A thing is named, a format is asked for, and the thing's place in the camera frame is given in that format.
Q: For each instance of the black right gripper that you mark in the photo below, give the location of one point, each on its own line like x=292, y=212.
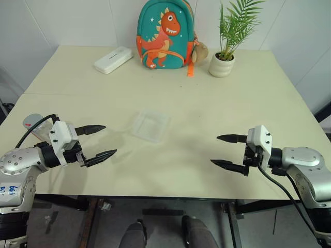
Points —
x=251, y=156

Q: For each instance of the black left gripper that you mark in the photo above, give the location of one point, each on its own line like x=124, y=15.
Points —
x=75, y=156

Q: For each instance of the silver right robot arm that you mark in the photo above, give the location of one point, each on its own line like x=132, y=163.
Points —
x=302, y=157

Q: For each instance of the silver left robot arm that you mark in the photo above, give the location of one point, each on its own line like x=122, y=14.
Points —
x=15, y=161

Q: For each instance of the clear plastic container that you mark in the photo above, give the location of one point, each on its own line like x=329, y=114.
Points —
x=150, y=126

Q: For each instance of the white rectangular case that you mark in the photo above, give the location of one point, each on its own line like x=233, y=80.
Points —
x=112, y=60

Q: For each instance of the green plant in white pot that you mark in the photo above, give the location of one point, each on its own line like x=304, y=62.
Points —
x=222, y=64

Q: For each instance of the beige plush pendant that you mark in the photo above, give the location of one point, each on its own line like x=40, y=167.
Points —
x=201, y=51

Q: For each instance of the teal dinosaur backpack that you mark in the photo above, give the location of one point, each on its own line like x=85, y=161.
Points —
x=160, y=33

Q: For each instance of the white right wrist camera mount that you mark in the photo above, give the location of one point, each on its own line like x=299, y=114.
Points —
x=261, y=139

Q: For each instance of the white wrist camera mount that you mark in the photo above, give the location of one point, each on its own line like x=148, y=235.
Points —
x=60, y=134
x=261, y=139

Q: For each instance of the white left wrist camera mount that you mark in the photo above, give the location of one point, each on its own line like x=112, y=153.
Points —
x=60, y=134

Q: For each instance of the black metal table frame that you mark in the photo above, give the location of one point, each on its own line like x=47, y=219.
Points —
x=64, y=202

